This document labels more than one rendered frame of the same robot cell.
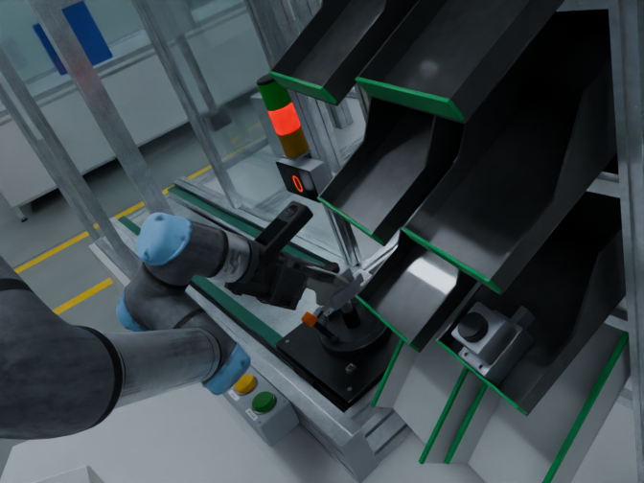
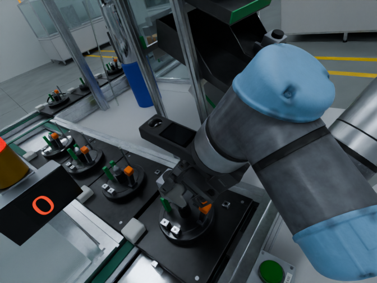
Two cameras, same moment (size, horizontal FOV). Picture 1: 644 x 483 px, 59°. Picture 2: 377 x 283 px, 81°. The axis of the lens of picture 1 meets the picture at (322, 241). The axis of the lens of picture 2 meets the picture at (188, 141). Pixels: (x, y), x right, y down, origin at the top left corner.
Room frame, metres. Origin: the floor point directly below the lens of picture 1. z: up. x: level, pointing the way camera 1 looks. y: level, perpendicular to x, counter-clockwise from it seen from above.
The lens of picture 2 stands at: (0.87, 0.34, 1.44)
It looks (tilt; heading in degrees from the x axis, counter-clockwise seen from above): 36 degrees down; 253
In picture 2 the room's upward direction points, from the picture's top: 18 degrees counter-clockwise
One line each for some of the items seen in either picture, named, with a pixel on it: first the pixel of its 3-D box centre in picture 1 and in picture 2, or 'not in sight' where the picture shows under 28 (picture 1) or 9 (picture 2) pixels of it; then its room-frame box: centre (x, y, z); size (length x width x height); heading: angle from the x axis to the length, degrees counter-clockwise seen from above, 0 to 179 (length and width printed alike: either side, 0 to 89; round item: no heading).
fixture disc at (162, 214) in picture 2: (355, 327); (186, 214); (0.83, 0.00, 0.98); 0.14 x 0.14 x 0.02
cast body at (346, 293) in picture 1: (340, 278); (170, 183); (0.84, -0.01, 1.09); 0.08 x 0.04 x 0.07; 116
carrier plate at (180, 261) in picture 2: (357, 333); (188, 219); (0.83, 0.00, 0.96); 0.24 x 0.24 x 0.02; 26
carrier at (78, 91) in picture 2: not in sight; (86, 80); (0.94, -1.43, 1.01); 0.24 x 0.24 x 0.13; 26
